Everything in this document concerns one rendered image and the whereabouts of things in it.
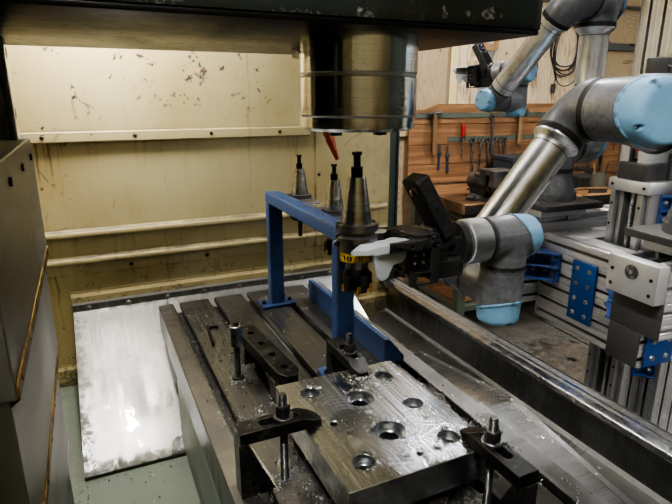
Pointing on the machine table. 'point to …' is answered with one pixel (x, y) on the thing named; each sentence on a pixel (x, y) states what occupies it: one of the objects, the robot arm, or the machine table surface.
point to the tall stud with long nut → (236, 348)
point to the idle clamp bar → (252, 349)
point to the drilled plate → (359, 439)
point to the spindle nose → (358, 81)
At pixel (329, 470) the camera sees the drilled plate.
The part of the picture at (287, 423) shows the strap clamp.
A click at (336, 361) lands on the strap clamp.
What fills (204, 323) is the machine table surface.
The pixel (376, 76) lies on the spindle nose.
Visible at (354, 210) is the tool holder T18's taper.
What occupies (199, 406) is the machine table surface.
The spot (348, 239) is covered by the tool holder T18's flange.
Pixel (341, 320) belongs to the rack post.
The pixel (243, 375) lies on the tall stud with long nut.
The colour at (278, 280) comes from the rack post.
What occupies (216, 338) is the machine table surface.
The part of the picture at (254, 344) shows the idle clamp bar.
